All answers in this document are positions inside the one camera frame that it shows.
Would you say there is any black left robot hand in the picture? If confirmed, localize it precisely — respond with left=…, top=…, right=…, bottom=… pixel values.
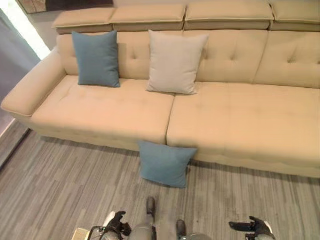
left=104, top=210, right=131, bottom=237

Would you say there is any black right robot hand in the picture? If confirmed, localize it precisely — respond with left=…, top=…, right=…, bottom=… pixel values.
left=228, top=215, right=271, bottom=237

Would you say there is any beige leather sofa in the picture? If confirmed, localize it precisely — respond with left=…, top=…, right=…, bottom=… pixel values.
left=0, top=0, right=320, bottom=179

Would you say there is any light blue cushion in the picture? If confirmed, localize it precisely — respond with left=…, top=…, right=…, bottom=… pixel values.
left=137, top=140, right=198, bottom=189

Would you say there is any dark blue cushion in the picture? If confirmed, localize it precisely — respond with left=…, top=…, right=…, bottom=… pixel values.
left=71, top=30, right=121, bottom=89

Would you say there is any light grey cushion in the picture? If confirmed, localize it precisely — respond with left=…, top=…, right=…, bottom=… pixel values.
left=145, top=29, right=210, bottom=96

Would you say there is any grey curtain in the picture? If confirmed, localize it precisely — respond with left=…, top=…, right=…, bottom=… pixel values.
left=0, top=8, right=42, bottom=76

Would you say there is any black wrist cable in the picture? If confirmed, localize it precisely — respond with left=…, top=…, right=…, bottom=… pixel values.
left=88, top=225, right=111, bottom=240

